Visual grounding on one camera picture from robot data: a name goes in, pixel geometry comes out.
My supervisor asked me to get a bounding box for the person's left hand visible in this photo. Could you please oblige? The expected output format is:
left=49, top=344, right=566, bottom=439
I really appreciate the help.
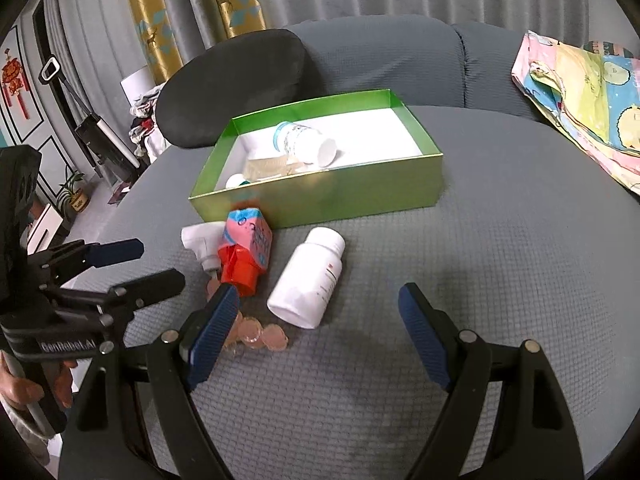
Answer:
left=0, top=352, right=76, bottom=409

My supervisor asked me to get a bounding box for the white paper bag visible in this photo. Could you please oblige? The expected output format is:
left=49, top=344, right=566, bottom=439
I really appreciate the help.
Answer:
left=121, top=65, right=156, bottom=106

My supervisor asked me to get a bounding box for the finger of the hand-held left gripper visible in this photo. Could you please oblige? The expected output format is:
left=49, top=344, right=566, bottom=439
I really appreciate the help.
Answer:
left=37, top=268, right=187, bottom=356
left=20, top=238, right=146, bottom=288

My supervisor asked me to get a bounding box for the phone holder stand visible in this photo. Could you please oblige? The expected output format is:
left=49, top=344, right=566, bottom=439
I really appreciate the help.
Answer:
left=39, top=56, right=101, bottom=176

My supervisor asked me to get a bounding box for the white cabinet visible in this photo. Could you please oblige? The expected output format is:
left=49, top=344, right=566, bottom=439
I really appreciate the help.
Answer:
left=25, top=202, right=71, bottom=256

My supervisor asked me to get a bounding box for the white spray nozzle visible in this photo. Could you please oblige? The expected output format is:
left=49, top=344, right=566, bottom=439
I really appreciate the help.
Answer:
left=181, top=221, right=228, bottom=273

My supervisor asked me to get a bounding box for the dark grey cushion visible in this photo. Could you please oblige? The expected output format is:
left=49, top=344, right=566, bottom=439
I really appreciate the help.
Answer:
left=156, top=29, right=313, bottom=150

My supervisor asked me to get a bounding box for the black stand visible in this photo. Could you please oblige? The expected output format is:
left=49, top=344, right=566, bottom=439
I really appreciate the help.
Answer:
left=75, top=114, right=141, bottom=183

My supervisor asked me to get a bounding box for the large white bottle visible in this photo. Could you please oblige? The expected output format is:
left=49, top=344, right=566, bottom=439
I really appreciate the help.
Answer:
left=266, top=226, right=347, bottom=331

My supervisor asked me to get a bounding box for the potted plant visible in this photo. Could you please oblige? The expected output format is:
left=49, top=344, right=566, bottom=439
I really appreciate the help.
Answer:
left=57, top=170, right=91, bottom=211

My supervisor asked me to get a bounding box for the green cardboard box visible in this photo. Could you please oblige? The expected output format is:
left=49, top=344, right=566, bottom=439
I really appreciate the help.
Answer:
left=188, top=88, right=445, bottom=231

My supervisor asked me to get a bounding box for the pink blister cup strip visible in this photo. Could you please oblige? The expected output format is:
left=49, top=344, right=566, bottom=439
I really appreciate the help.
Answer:
left=206, top=277, right=289, bottom=356

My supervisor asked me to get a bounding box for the clear plastic packet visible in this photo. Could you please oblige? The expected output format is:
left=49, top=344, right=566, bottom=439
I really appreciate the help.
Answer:
left=243, top=156, right=306, bottom=183

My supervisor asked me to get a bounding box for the red blue carton pack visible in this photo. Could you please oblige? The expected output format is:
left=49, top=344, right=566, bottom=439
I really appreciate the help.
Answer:
left=217, top=205, right=273, bottom=297

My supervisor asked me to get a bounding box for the printed blanket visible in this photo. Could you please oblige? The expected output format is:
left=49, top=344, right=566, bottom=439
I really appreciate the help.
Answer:
left=511, top=30, right=640, bottom=191

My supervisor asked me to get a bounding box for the red knot wall ornament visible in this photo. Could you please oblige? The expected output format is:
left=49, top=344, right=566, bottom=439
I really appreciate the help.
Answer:
left=0, top=47, right=31, bottom=121

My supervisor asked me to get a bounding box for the white bottle with teal label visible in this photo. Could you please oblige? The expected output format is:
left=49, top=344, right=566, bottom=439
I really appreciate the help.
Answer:
left=272, top=121, right=338, bottom=167

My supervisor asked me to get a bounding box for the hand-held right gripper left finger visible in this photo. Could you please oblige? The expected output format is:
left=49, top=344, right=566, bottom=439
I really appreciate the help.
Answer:
left=57, top=282, right=241, bottom=480

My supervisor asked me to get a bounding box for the pile of clothes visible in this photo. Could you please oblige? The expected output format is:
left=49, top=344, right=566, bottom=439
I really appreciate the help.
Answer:
left=127, top=85, right=163, bottom=158

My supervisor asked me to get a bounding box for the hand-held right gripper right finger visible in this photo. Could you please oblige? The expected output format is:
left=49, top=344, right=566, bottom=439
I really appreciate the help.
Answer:
left=398, top=282, right=583, bottom=480

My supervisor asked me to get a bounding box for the grey sofa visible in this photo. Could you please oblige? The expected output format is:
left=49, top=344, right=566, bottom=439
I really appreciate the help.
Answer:
left=57, top=15, right=640, bottom=480

